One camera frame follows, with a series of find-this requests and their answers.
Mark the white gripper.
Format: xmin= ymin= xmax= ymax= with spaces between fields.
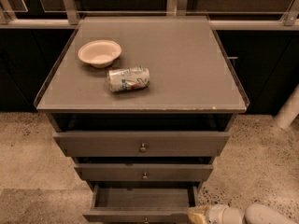
xmin=187 ymin=204 xmax=246 ymax=224

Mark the grey drawer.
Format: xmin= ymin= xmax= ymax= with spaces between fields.
xmin=53 ymin=131 xmax=229 ymax=157
xmin=83 ymin=183 xmax=198 ymax=224
xmin=75 ymin=163 xmax=213 ymax=182

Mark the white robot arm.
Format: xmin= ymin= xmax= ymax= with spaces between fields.
xmin=187 ymin=203 xmax=297 ymax=224

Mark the grey drawer cabinet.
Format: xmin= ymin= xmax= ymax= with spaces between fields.
xmin=33 ymin=15 xmax=250 ymax=224

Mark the crushed silver green can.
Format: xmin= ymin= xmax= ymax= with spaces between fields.
xmin=107 ymin=66 xmax=150 ymax=92

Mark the beige paper bowl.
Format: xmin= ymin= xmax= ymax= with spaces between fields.
xmin=78 ymin=40 xmax=121 ymax=68

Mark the metal railing with glass panels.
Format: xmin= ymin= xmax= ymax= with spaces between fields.
xmin=0 ymin=0 xmax=299 ymax=29

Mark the white cylindrical post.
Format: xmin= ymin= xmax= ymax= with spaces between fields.
xmin=274 ymin=85 xmax=299 ymax=129

